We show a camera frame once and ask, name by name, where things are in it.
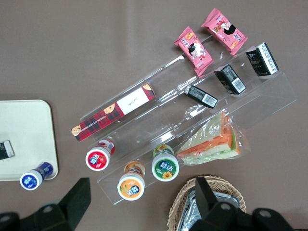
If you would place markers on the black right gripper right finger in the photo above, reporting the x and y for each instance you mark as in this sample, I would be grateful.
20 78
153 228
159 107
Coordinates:
211 216

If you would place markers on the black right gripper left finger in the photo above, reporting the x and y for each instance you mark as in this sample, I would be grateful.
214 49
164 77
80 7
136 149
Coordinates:
69 207

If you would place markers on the triangle sandwich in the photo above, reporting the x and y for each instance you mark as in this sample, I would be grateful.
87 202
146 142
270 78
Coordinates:
211 144

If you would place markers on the cream plastic tray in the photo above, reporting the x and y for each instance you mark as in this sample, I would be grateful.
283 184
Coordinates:
24 125

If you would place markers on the silver foil container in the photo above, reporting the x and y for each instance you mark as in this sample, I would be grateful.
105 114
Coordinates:
190 216

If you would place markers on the oval wicker basket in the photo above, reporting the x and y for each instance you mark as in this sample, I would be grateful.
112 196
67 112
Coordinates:
176 204

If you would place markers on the blue cap gum jar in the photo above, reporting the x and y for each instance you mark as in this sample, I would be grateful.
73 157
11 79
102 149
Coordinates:
30 180

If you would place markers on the red cap gum jar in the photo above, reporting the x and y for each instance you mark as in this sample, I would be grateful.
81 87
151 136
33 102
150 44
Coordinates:
97 158

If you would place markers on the black snack packet with barcode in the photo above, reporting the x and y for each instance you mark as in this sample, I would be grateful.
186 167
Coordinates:
262 60
5 150
229 79
201 96

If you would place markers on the red plaid cookie box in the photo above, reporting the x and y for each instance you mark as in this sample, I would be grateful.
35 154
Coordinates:
113 111

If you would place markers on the clear acrylic stepped shelf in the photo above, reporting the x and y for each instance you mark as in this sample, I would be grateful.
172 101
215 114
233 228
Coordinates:
264 96

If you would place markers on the pink cartoon snack pack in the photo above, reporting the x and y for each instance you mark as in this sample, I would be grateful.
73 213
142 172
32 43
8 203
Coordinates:
225 31
195 51

